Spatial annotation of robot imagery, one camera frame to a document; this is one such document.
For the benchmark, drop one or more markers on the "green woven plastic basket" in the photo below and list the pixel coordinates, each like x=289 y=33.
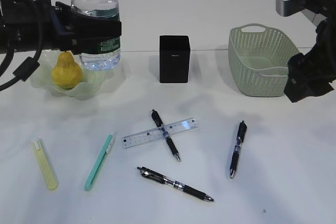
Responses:
x=258 y=58

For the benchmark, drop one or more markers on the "black square pen holder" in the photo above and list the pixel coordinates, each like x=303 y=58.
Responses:
x=174 y=58

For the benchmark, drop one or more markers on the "black pen at front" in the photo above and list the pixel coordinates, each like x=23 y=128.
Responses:
x=162 y=179

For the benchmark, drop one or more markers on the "yellow pear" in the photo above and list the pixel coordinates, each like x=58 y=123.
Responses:
x=67 y=73

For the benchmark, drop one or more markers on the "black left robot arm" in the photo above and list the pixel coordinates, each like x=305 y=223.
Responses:
x=26 y=24

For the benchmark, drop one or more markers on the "clear water bottle green label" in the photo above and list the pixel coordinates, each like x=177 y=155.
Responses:
x=104 y=55

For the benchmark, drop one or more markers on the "dark blue pen at right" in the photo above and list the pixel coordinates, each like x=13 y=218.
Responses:
x=237 y=148

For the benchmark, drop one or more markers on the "transparent plastic ruler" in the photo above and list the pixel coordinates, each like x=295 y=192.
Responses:
x=159 y=133

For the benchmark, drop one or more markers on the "black pen on ruler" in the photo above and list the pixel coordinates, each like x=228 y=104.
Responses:
x=157 y=120

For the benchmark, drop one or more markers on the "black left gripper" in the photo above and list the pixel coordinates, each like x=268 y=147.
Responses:
x=60 y=27

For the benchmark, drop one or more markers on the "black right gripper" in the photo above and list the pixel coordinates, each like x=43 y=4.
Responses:
x=311 y=74

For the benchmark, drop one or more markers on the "green wavy glass plate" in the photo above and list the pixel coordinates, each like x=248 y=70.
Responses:
x=93 y=82

